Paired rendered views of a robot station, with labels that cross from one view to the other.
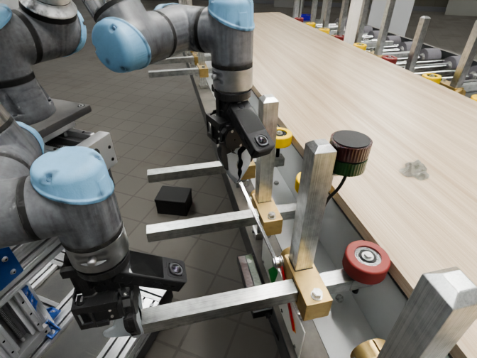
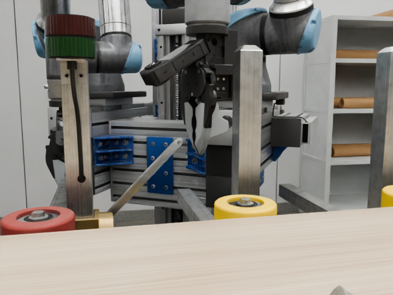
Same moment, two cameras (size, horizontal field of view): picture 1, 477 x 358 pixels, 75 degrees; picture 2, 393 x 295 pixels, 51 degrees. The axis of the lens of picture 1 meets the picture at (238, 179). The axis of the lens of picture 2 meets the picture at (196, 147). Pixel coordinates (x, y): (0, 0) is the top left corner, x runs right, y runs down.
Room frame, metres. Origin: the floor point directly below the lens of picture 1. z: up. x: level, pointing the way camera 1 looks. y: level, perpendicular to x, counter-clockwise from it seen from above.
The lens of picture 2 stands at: (0.57, -0.69, 1.05)
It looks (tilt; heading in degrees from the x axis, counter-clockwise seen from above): 8 degrees down; 90
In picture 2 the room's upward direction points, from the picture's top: straight up
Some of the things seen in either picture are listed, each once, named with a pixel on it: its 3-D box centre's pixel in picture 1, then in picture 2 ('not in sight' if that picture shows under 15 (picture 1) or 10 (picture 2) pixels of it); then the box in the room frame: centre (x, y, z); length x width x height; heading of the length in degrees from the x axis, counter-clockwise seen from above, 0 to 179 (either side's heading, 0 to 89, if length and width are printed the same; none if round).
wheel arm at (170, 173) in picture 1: (218, 167); (333, 218); (0.83, 0.07, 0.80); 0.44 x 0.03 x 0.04; 103
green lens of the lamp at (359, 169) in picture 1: (346, 160); (71, 48); (0.41, -0.17, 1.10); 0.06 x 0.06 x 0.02
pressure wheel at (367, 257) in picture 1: (361, 273); (41, 259); (0.38, -0.24, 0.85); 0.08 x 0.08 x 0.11
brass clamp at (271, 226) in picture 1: (265, 210); not in sight; (0.62, -0.07, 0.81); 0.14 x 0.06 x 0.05; 13
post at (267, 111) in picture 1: (263, 185); (245, 201); (0.64, -0.07, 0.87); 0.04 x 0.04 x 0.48; 13
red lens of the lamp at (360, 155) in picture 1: (349, 145); (70, 28); (0.41, -0.17, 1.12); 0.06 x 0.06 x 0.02
